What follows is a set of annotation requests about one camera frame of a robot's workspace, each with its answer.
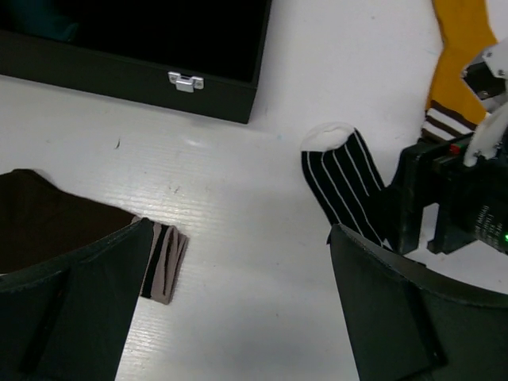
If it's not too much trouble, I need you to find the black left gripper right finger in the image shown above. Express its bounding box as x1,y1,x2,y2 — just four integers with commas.
329,225,507,380

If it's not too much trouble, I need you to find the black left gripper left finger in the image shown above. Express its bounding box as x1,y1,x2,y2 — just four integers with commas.
1,218,153,380

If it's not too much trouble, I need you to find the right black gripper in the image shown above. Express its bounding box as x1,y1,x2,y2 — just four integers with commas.
391,137,507,255

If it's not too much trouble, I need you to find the black white striped ankle sock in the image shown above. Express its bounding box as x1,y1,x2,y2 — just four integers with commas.
300,122,394,251

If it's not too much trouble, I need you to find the teal sock with red heel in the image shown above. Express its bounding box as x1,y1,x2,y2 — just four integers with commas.
1,0,79,42

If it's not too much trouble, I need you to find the mustard yellow striped sock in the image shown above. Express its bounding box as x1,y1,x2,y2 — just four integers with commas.
420,0,497,143

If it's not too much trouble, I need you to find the brown pink striped sock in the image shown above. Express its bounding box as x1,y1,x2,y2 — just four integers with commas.
1,169,189,305

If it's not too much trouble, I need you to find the black glass-lid display box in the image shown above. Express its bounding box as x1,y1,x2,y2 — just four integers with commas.
1,0,271,123

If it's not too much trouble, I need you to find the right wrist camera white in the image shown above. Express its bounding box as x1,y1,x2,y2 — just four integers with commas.
462,39,507,167

